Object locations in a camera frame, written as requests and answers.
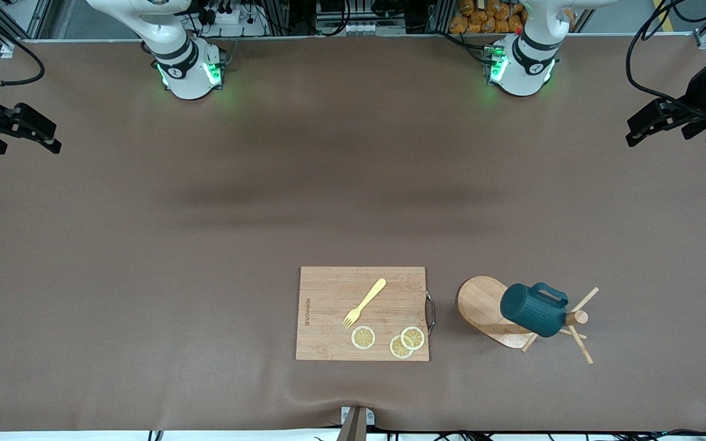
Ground teal cup with yellow inside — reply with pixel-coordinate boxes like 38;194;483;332
499;282;569;338

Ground wooden mug rack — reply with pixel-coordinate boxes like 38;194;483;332
457;276;600;366

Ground orange snack bags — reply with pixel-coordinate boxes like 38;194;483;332
449;0;526;35

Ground white power strip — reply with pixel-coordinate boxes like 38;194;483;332
203;5;256;25

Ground white connector strip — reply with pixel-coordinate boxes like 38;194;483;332
340;20;407;36

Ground brown table cover sheet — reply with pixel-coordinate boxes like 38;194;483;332
0;35;706;433

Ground lemon slice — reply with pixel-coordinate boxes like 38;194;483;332
400;326;426;351
389;334;414;360
351;325;376;350

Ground wooden cutting board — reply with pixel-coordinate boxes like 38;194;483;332
295;266;436;362

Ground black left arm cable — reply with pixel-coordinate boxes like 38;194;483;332
626;0;706;117

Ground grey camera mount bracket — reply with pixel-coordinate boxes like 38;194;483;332
336;405;376;441

